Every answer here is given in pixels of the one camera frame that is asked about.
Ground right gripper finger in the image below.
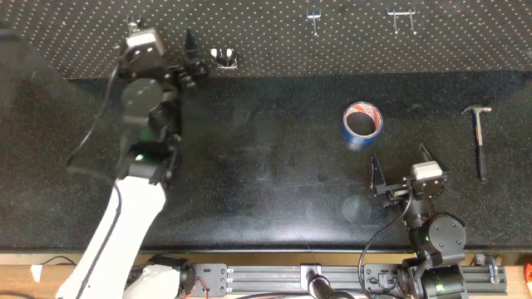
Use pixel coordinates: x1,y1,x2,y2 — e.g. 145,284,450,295
418,142,436,164
370,154,388,189

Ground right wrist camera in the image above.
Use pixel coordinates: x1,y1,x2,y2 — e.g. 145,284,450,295
410,160,444,182

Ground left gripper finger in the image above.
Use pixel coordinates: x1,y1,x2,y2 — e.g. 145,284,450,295
184,27,201,63

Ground hammer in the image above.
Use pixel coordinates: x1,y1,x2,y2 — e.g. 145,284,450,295
461,104,493,183

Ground black pegboard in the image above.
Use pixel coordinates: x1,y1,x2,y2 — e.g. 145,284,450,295
0,0,532,81

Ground roll of blue tape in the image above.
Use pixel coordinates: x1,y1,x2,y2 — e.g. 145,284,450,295
342,100,385,151

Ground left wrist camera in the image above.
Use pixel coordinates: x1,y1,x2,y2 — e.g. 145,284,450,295
123,27,166,63

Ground mounting rail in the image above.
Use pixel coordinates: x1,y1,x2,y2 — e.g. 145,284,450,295
126,252,509,299

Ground black cable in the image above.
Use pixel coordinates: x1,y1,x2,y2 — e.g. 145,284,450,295
357,191,414,299
66,62,122,182

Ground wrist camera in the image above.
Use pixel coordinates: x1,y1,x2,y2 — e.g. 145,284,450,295
123,27,166,63
410,160,444,182

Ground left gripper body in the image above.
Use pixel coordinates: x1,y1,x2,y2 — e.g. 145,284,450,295
164,59,211,90

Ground thin black wire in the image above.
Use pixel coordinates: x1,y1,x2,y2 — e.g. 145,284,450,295
40,255,78,267

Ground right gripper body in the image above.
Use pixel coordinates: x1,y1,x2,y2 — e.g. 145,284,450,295
369,173,449,208

